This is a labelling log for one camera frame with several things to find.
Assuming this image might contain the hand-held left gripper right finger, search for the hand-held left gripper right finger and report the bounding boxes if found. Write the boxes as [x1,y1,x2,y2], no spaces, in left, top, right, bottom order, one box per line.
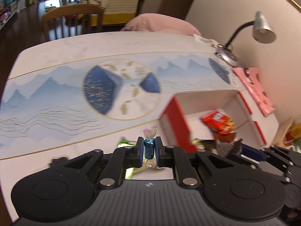
[156,137,239,189]

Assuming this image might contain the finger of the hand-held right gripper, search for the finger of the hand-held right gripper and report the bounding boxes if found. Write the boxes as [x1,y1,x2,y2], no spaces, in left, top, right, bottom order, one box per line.
[229,138,244,156]
[242,145,294,184]

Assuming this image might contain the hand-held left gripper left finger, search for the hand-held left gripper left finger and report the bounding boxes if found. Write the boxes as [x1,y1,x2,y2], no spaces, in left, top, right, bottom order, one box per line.
[48,137,144,189]

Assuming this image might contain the teal candy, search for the teal candy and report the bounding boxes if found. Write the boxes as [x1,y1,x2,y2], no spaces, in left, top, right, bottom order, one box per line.
[142,125,158,169]

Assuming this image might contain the dark triangular snack packet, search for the dark triangular snack packet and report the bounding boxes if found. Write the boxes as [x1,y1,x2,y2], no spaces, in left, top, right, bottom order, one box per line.
[215,138,242,158]

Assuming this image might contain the maroon triangular snack bag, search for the maroon triangular snack bag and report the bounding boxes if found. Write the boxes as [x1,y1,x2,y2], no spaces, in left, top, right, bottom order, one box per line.
[213,132,237,143]

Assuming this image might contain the red chip bag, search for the red chip bag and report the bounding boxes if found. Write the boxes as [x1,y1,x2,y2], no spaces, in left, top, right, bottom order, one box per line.
[200,109,236,134]

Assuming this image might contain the red cardboard box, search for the red cardboard box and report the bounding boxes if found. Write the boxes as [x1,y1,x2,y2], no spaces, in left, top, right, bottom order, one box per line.
[159,89,280,156]

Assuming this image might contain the green snack packet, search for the green snack packet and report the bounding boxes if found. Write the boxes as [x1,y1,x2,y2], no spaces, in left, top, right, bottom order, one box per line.
[118,137,137,147]

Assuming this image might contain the yellow green object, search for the yellow green object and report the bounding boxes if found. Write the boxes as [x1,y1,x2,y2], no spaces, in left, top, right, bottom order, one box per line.
[273,118,301,151]

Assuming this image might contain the pink plastic bag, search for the pink plastic bag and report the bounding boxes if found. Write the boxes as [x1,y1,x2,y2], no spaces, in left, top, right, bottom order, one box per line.
[232,67,275,117]

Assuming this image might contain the printed paper leaflet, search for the printed paper leaflet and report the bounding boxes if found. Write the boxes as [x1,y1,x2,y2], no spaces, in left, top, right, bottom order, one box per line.
[193,34,220,47]

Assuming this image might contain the silver desk lamp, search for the silver desk lamp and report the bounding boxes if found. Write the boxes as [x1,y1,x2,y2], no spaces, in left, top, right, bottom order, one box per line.
[215,11,277,67]

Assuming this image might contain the pink cushioned chair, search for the pink cushioned chair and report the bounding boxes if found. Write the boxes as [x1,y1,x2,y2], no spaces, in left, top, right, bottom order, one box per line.
[120,13,202,37]

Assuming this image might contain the sofa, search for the sofa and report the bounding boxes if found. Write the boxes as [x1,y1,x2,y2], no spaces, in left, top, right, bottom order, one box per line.
[81,0,151,26]

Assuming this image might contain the wooden chair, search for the wooden chair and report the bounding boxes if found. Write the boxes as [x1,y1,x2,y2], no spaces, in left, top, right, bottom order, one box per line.
[42,3,105,41]

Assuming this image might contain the television cabinet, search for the television cabinet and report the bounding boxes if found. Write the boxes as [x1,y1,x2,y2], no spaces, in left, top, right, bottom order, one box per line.
[0,0,19,29]

